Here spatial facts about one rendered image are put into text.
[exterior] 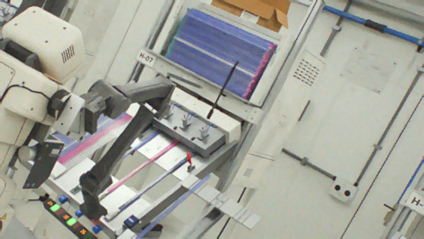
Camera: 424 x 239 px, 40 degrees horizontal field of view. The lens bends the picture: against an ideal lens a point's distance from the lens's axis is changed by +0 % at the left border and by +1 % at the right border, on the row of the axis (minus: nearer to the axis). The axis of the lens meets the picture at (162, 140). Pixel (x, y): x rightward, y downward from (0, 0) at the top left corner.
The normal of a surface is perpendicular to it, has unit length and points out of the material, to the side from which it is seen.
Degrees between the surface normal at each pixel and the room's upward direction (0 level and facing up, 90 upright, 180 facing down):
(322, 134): 90
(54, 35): 48
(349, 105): 90
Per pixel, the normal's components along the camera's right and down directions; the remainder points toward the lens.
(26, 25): -0.03, -0.64
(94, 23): 0.70, 0.44
